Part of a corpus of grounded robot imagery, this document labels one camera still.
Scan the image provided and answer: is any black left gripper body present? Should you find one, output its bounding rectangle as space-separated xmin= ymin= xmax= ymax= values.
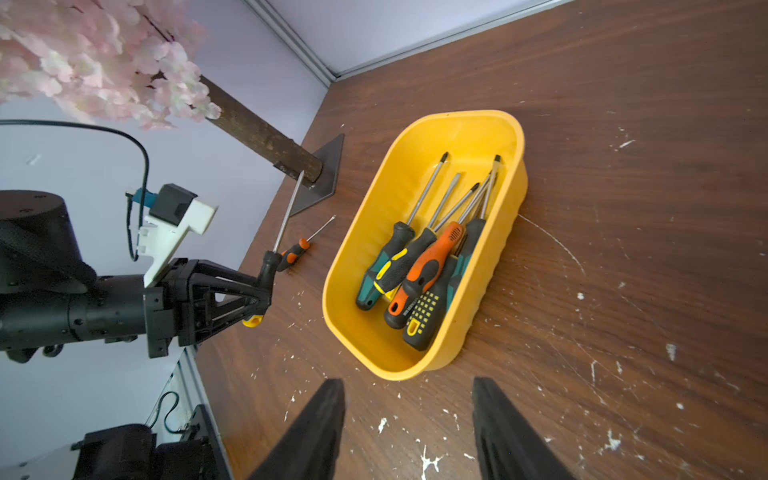
xmin=143 ymin=258 xmax=198 ymax=358

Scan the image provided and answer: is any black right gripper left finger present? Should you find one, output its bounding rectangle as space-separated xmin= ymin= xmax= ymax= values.
xmin=248 ymin=379 xmax=346 ymax=480

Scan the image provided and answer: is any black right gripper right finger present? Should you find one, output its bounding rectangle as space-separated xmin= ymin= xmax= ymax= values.
xmin=472 ymin=377 xmax=574 ymax=480

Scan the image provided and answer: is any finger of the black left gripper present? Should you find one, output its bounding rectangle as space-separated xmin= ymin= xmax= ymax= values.
xmin=179 ymin=293 xmax=271 ymax=347
xmin=191 ymin=260 xmax=272 ymax=300

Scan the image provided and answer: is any small orange precision screwdriver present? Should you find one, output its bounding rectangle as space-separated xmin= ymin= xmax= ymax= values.
xmin=277 ymin=215 xmax=336 ymax=272

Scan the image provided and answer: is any small black precision screwdriver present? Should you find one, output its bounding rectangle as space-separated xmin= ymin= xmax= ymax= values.
xmin=242 ymin=170 xmax=306 ymax=329

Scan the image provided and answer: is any green black handled screwdriver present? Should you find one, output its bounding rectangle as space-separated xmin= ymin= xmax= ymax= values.
xmin=355 ymin=152 xmax=449 ymax=311

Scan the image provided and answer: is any yellow handled flathead screwdriver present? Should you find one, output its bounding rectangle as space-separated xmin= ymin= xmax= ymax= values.
xmin=383 ymin=172 xmax=463 ymax=301

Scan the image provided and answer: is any black yellow long screwdriver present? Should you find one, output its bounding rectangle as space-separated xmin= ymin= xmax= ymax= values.
xmin=374 ymin=182 xmax=480 ymax=295

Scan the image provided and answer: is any black yellow dotted screwdriver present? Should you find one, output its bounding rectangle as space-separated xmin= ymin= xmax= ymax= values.
xmin=403 ymin=222 xmax=464 ymax=351

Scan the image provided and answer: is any orange handled screwdriver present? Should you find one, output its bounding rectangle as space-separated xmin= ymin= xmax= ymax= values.
xmin=377 ymin=182 xmax=482 ymax=330

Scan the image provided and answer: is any small green handled screwdriver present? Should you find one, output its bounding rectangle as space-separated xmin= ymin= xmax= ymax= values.
xmin=446 ymin=154 xmax=502 ymax=307

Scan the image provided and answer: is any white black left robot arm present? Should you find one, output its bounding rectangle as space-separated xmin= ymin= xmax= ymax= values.
xmin=1 ymin=184 xmax=282 ymax=363

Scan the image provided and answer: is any yellow plastic storage box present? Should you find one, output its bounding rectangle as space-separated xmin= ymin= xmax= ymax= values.
xmin=323 ymin=110 xmax=528 ymax=381

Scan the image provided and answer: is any pink artificial blossom tree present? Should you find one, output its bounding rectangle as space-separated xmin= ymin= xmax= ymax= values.
xmin=1 ymin=1 xmax=324 ymax=184

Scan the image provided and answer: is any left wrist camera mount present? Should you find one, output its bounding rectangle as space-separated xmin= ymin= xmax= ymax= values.
xmin=126 ymin=184 xmax=218 ymax=288

